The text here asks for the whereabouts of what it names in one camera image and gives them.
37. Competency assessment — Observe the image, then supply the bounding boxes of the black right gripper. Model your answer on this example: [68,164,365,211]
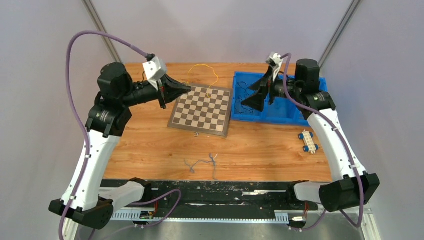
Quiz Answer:
[242,65,303,111]

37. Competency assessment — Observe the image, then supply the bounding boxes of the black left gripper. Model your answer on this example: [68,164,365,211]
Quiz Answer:
[121,72,192,109]

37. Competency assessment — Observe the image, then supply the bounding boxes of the yellow thin cable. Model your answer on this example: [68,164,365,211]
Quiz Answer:
[184,63,220,100]

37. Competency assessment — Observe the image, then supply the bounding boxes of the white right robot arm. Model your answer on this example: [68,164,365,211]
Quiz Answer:
[242,57,380,212]

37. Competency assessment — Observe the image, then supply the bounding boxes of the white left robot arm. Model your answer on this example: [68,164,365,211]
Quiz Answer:
[49,62,192,230]

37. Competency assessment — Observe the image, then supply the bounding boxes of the blue plastic divided bin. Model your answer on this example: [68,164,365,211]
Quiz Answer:
[231,71,309,127]

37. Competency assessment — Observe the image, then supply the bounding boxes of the wooden chessboard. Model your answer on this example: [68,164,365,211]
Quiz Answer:
[168,83,233,137]

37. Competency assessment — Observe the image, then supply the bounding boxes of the white toy car blue wheels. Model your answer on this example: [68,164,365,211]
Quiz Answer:
[298,130,319,155]

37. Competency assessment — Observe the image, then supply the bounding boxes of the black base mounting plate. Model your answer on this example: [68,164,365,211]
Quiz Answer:
[102,179,333,220]

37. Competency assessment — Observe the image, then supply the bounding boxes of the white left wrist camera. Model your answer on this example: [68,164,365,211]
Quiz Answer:
[142,54,168,91]

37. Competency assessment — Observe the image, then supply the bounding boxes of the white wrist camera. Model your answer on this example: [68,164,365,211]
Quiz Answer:
[142,54,168,91]
[265,52,283,83]

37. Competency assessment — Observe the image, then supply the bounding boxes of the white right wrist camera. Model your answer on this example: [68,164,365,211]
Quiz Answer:
[265,52,283,83]

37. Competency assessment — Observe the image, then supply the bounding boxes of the right aluminium frame post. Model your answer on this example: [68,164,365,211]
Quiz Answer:
[318,0,363,70]

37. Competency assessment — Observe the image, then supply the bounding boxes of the white slotted cable duct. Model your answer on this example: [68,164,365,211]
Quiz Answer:
[111,209,290,224]

